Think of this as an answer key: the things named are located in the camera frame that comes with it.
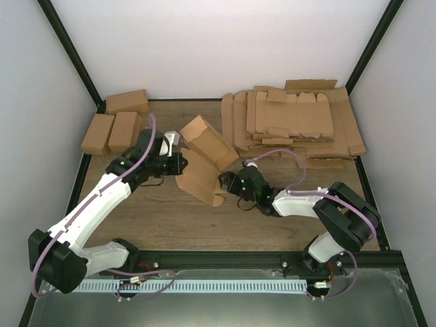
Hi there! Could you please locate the cardboard box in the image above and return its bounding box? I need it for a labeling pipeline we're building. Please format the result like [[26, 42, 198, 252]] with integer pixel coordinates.
[[176, 115, 238, 207], [106, 89, 149, 114], [108, 112, 142, 153], [81, 114, 114, 156]]

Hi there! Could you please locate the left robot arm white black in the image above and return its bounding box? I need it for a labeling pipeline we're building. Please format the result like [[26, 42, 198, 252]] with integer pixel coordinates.
[[28, 129, 188, 294]]

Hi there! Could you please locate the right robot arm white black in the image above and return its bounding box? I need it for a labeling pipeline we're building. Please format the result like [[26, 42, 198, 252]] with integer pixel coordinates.
[[219, 165, 381, 275]]

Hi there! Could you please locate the folded cardboard box back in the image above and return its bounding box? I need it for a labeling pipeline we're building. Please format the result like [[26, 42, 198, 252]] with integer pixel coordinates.
[[106, 89, 149, 114]]

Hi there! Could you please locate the stack of flat cardboard sheets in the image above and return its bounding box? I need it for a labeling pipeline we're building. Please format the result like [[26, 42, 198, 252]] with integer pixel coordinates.
[[221, 80, 367, 168]]

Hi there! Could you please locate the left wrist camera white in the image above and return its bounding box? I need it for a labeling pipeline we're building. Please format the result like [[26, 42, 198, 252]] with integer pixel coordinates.
[[159, 131, 180, 157]]

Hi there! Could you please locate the light blue slotted cable duct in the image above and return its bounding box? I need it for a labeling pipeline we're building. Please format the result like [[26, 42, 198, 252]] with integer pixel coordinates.
[[74, 279, 307, 295]]

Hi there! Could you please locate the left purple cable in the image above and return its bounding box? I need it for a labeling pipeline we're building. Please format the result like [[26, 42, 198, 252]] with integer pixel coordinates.
[[30, 112, 178, 302]]

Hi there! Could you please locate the black aluminium frame rail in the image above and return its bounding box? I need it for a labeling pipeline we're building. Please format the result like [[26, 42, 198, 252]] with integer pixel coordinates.
[[40, 249, 406, 273]]

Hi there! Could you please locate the left black corner post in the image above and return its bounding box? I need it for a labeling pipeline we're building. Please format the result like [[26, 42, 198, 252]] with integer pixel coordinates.
[[37, 0, 106, 114]]

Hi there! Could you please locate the black corner post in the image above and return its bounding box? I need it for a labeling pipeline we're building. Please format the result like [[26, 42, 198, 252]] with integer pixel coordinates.
[[37, 0, 106, 114], [345, 0, 404, 95]]

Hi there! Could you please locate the right black corner post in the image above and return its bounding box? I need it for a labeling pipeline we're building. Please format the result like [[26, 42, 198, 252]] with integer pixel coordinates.
[[345, 0, 404, 95]]

